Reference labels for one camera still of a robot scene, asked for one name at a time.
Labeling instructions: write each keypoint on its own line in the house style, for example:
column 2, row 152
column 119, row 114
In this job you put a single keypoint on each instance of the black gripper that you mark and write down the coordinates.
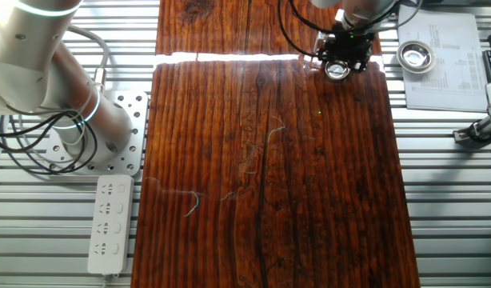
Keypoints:
column 349, row 44

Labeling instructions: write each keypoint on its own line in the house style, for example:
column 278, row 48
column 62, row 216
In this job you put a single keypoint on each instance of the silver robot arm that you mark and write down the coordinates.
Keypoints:
column 29, row 60

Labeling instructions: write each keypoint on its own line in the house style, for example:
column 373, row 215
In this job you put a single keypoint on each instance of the small metal bowl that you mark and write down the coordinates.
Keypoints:
column 415, row 56

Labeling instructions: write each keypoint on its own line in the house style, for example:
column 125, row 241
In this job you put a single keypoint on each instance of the printed paper sheet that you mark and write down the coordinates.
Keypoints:
column 457, row 80

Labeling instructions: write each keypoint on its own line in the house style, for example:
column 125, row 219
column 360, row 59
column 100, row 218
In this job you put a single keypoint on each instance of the wood grain table mat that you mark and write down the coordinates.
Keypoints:
column 229, row 160

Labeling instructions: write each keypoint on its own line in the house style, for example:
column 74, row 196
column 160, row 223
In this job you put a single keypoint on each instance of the white power strip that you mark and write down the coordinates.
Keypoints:
column 109, row 224

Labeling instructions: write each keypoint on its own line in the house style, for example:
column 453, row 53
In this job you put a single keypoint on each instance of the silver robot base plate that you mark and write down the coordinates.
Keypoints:
column 135, row 120

